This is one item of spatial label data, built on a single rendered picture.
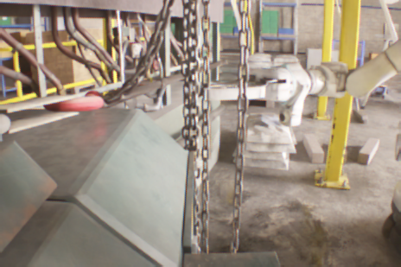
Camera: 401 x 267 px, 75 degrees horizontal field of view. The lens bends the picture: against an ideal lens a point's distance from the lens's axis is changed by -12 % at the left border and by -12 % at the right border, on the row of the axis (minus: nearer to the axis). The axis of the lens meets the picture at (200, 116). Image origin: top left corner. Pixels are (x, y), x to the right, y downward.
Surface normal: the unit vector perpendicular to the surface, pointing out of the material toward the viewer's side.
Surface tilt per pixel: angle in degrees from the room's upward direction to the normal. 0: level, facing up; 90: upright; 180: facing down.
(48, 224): 6
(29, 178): 48
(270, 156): 64
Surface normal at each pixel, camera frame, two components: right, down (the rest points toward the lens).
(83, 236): 0.71, -0.68
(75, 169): 0.00, -0.96
